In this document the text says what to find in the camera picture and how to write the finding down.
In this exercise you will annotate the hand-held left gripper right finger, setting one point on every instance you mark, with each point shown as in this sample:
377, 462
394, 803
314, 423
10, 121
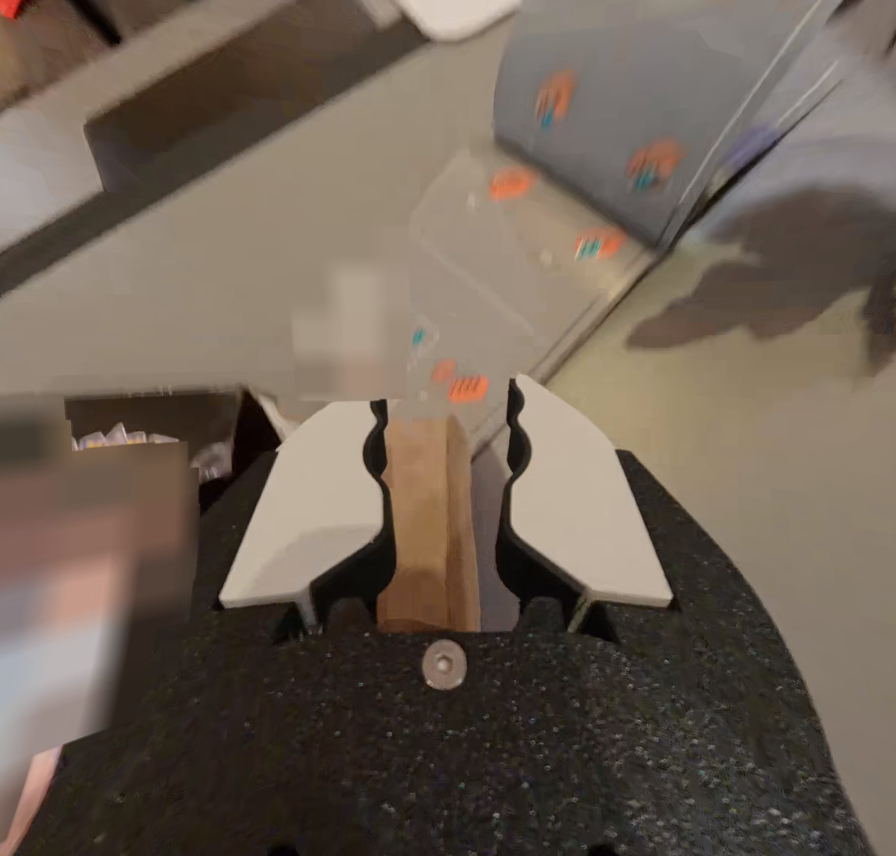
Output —
581, 513

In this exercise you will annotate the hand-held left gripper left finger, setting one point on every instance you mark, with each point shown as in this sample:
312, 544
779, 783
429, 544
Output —
301, 513

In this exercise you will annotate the brown wooden block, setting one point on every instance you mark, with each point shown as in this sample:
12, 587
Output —
420, 506

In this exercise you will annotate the grey desk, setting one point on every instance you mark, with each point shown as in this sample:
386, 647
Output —
210, 275

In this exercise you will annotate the clear plastic bag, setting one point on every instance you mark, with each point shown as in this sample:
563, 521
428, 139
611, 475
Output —
483, 275

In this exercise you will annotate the grey instruction booklet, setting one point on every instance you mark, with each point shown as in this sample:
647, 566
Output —
630, 65

